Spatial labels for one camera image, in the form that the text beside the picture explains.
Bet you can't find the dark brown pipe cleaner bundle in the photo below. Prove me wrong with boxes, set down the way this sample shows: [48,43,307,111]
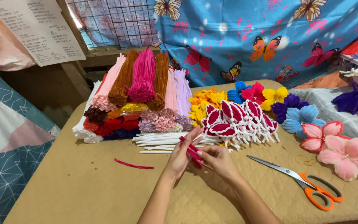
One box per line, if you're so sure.
[83,106,109,124]

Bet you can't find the hot pink pipe-cleaner flower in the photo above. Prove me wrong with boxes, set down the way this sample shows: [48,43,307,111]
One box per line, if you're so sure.
[241,82,267,105]

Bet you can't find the pale pink pipe cleaner bundle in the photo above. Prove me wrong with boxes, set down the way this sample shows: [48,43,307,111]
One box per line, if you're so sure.
[154,68,179,132]

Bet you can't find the light blue pipe-cleaner flower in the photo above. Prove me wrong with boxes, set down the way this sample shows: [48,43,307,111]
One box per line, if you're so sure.
[281,105,327,140]

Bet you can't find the grey quilted cloth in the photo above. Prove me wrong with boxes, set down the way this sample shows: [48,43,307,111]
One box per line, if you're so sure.
[290,82,358,159]

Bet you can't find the navy pipe cleaner bundle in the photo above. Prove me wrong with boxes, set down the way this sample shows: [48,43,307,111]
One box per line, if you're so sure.
[103,128,142,141]

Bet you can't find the short magenta pipe cleaner pieces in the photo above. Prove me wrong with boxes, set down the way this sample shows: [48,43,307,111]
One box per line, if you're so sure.
[179,136,204,169]

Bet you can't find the yellow pipe cleaner bundle wrapped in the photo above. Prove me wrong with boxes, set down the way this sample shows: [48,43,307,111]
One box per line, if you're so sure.
[107,102,149,119]

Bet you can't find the red pipe cleaner bundle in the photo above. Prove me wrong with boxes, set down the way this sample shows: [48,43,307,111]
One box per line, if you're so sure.
[83,110,140,137]

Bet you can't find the pink red-rimmed flower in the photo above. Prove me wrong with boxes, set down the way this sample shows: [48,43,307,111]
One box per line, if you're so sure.
[300,120,352,152]

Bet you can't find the purple pipe-cleaner flower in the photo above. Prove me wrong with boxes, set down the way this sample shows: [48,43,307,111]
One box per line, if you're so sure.
[271,93,310,124]

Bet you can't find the orange grey handled scissors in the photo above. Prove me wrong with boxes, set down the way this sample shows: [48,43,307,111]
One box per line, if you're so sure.
[246,155,345,212]

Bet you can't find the pale pink white-rimmed flower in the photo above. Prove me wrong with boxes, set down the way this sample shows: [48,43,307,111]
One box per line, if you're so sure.
[317,136,358,182]

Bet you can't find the lavender pipe cleaner bundle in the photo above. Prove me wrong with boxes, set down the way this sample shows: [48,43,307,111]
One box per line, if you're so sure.
[173,69,195,131]

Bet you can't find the person's right hand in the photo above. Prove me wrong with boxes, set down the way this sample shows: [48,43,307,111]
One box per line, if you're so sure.
[196,145,240,186]

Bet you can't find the handwritten paper sheet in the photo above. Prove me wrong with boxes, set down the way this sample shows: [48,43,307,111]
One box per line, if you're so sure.
[0,0,87,67]

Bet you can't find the yellow rubber bands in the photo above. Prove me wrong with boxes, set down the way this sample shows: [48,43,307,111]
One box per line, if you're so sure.
[294,155,317,167]

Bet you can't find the magenta pipe cleaner bundle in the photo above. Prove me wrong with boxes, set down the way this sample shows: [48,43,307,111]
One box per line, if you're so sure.
[127,46,157,103]

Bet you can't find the blue butterfly print cloth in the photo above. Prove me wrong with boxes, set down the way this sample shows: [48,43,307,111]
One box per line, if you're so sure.
[152,0,358,90]

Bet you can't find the light pink pipe cleaner bundle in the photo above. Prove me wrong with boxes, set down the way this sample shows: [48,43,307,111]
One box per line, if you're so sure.
[90,53,127,112]

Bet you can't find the loose magenta pipe cleaner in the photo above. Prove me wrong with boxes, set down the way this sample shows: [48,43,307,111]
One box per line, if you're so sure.
[114,158,155,170]

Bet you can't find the pile of red white-rimmed petals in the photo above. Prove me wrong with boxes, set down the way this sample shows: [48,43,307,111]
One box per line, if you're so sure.
[201,99,281,151]

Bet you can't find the teal pink geometric cloth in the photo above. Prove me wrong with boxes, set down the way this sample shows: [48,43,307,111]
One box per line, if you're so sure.
[0,60,62,224]

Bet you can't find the white pipe cleaner bundle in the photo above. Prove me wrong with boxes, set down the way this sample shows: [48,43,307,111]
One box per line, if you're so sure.
[72,80,104,144]

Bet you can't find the orange cloth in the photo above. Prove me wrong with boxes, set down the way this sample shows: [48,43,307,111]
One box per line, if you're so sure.
[292,70,350,90]

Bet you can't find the yellow pipe-cleaner flower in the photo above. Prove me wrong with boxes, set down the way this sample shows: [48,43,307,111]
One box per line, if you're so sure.
[259,86,289,111]

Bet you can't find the purple closed flower bud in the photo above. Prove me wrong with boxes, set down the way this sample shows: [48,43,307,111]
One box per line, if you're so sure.
[331,80,358,115]

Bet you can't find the wire mesh window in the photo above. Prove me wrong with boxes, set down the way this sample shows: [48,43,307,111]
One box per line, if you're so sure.
[65,0,161,50]

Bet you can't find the pile of yellow pipe-cleaner flowers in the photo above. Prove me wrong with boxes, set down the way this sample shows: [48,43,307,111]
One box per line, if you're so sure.
[188,86,229,127]

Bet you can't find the person's left hand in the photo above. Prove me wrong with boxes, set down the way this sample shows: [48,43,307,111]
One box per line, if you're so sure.
[163,126,204,182]

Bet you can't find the pile of white pipe cleaners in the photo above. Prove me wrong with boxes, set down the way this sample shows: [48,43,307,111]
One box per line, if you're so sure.
[132,132,234,155]

